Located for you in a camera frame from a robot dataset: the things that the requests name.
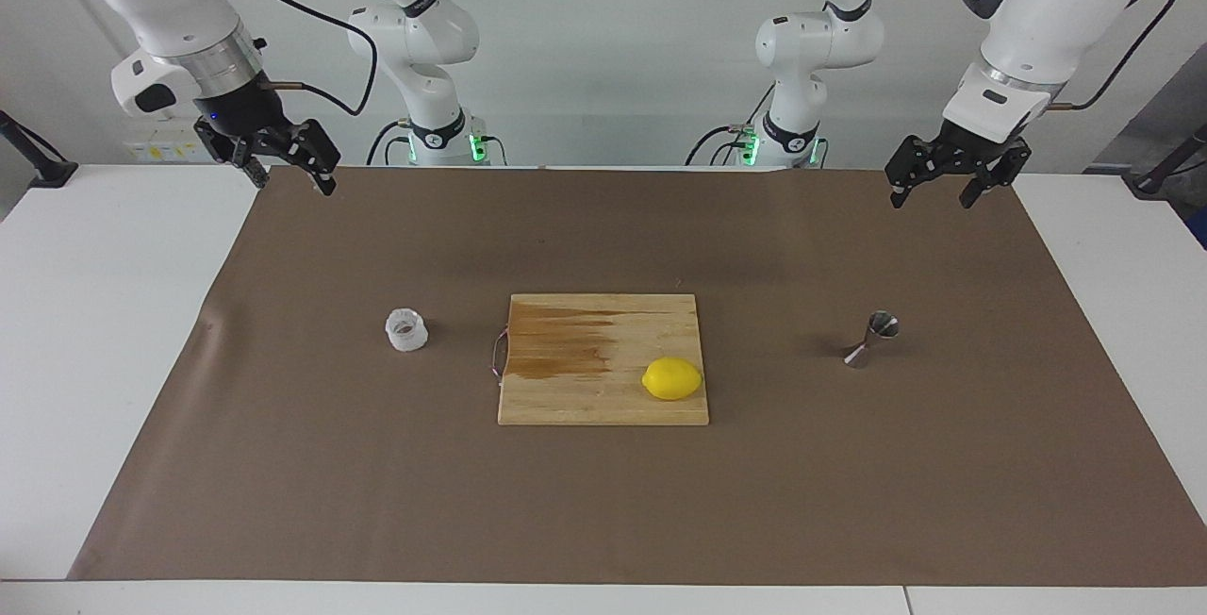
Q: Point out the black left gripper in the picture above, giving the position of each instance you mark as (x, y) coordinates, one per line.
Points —
(981, 151)

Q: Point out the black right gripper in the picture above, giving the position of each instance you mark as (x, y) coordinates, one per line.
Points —
(243, 113)

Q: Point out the steel double jigger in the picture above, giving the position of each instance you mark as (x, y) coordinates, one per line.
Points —
(882, 324)

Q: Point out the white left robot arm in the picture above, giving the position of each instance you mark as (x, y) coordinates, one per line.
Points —
(1056, 2)

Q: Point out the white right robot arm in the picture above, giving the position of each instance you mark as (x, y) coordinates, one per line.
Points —
(170, 2)

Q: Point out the black clamp stand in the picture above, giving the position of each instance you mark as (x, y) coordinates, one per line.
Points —
(49, 172)
(1152, 183)

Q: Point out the yellow lemon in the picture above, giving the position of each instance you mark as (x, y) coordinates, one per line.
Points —
(672, 379)

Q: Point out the wooden cutting board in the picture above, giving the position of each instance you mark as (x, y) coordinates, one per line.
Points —
(603, 398)

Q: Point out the brown paper table mat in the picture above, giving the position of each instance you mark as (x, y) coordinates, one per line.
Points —
(603, 502)

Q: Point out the white wall socket strip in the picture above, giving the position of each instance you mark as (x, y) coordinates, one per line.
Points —
(168, 139)

